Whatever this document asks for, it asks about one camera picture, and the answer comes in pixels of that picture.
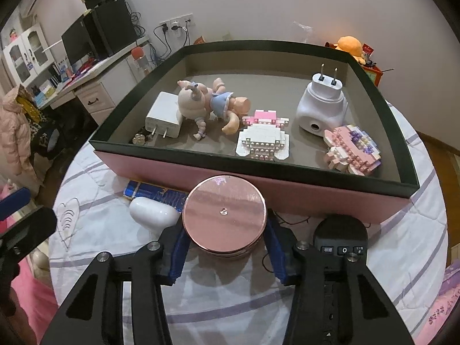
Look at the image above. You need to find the white plug adapter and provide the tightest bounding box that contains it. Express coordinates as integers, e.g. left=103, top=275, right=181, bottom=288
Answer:
left=296, top=64, right=348, bottom=133

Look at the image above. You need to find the white desk with drawers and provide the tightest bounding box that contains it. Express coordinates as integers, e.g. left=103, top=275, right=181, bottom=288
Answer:
left=36, top=36, right=150, bottom=126

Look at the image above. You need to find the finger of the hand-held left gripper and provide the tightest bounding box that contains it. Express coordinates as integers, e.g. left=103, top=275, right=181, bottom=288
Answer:
left=0, top=188, right=32, bottom=221
left=0, top=206, right=58, bottom=250

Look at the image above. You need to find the orange plush toy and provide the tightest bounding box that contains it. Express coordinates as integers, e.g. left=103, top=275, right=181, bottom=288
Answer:
left=325, top=36, right=363, bottom=63

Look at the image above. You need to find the cream bed frame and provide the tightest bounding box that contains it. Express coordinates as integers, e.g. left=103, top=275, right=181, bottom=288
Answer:
left=30, top=248, right=51, bottom=281

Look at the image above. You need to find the white glass door cabinet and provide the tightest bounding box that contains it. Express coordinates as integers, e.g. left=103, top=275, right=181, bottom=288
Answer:
left=2, top=23, right=54, bottom=90

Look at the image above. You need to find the wall outlet strip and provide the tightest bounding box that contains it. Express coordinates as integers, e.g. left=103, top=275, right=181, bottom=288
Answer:
left=159, top=15, right=195, bottom=33

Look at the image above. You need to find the rose gold round compact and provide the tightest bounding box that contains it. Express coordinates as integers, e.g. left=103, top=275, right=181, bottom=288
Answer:
left=182, top=175, right=268, bottom=259

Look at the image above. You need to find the clear plastic bag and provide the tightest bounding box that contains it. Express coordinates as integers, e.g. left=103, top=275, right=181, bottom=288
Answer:
left=293, top=21, right=317, bottom=42

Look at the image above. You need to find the blue rectangular packet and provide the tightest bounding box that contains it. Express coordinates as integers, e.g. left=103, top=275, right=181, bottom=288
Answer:
left=123, top=180, right=191, bottom=212

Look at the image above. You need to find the white charger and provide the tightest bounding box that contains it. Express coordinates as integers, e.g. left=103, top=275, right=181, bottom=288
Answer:
left=145, top=91, right=184, bottom=139

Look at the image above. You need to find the red box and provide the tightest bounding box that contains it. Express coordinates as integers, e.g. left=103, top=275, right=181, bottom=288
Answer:
left=361, top=45, right=385, bottom=87

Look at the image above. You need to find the pink puffer jacket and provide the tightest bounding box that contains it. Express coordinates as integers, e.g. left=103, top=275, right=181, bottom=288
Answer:
left=0, top=84, right=40, bottom=187

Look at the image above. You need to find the thin black cable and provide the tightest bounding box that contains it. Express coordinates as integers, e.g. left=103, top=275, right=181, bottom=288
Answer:
left=262, top=212, right=317, bottom=274

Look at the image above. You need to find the row of books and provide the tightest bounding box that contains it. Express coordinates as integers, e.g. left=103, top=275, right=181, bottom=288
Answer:
left=36, top=63, right=78, bottom=97

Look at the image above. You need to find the white pink block figure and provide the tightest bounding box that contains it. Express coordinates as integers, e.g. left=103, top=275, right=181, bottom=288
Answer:
left=235, top=110, right=292, bottom=161

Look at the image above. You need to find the pink box with green rim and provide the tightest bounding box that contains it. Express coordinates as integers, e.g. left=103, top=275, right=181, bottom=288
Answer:
left=89, top=39, right=421, bottom=225

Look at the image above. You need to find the black computer tower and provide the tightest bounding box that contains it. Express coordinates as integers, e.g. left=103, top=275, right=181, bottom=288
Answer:
left=83, top=0, right=139, bottom=58

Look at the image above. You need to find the pink purple block figure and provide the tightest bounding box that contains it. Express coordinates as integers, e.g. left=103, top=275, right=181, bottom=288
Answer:
left=323, top=125, right=382, bottom=177

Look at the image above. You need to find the pig doll figurine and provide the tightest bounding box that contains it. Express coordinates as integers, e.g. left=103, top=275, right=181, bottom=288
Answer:
left=177, top=78, right=252, bottom=139

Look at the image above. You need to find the pink bed sheet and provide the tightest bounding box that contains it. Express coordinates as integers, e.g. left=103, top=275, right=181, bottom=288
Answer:
left=0, top=183, right=60, bottom=345

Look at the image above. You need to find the pink printed pillow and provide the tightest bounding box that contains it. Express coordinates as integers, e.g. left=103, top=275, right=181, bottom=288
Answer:
left=419, top=259, right=460, bottom=345

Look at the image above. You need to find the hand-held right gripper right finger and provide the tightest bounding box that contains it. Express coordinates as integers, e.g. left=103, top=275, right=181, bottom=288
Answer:
left=264, top=219, right=414, bottom=345

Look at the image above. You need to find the black monitor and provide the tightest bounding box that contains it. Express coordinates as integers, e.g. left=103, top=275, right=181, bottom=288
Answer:
left=61, top=18, right=99, bottom=67

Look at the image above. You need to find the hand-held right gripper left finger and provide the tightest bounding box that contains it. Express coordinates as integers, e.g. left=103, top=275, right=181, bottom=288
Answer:
left=40, top=223, right=191, bottom=345

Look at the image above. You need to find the white earbuds case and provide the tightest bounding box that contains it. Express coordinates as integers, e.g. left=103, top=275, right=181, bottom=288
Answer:
left=129, top=198, right=182, bottom=232

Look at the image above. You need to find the bottle with orange cap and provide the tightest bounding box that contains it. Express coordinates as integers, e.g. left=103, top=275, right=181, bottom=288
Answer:
left=130, top=46, right=150, bottom=76

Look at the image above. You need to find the black remote control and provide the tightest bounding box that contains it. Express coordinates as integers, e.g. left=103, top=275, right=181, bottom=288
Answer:
left=313, top=215, right=369, bottom=345

